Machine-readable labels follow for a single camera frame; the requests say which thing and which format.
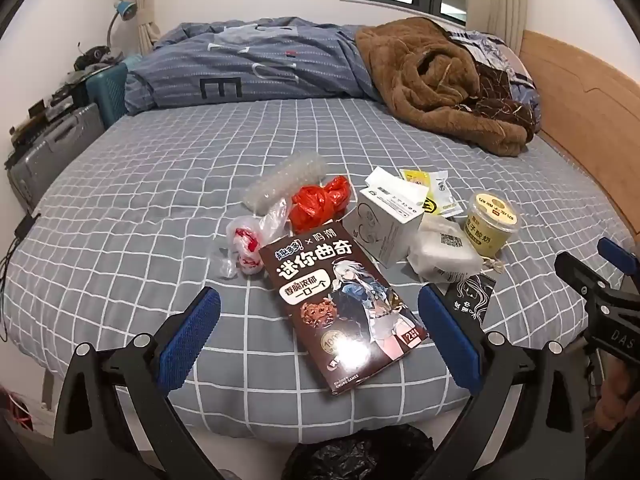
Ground black lined waste bin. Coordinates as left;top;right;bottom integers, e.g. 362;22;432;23
280;424;437;480

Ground yellow yogurt cup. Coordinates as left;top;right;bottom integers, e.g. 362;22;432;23
462;192;521;256

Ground white cardboard box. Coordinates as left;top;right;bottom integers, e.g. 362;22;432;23
345;186;426;267

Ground wooden headboard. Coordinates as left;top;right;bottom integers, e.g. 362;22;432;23
520;30;640;237

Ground red wire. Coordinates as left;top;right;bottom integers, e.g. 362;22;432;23
0;390;37;433

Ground patterned pillow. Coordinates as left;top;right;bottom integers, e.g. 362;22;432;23
449;30;544;134

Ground teal suitcase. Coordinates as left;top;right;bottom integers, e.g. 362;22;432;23
86;62;129;129

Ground black printed card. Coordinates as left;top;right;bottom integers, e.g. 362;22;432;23
439;274;499;332

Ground dark clutter pile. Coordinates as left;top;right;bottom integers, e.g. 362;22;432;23
10;42;126;161

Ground white sachet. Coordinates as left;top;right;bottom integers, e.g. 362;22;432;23
422;172;474;219

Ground bed with grey checked sheet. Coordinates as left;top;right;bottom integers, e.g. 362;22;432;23
0;95;640;443

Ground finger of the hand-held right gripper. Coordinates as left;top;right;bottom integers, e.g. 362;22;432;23
554;251;640;313
597;236;640;281

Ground white drawstring pouch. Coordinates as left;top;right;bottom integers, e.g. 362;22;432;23
406;214;503;286

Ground blue desk lamp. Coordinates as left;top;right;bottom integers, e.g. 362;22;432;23
106;0;139;57

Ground red plastic bag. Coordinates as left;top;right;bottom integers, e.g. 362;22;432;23
289;175;354;236

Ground bubble wrap roll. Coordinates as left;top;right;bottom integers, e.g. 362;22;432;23
244;154;327;217

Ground blue striped pillow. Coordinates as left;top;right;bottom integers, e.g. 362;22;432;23
122;22;387;117

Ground person's right hand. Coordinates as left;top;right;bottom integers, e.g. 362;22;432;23
594;374;640;436

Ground brown fleece blanket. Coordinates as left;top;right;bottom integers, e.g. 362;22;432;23
355;17;537;157

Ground clear plastic bag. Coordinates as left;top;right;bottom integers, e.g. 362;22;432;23
212;197;292;281

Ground yellow sachet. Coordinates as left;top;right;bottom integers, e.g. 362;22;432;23
400;169;432;192

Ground grey suitcase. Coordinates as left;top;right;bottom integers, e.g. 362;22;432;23
7;102;107;212

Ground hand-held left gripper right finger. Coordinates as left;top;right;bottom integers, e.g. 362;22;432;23
417;284;587;480

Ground brown cookie box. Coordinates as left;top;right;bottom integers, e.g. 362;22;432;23
258;224;430;397

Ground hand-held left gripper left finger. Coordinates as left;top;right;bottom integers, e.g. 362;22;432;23
52;286;222;480

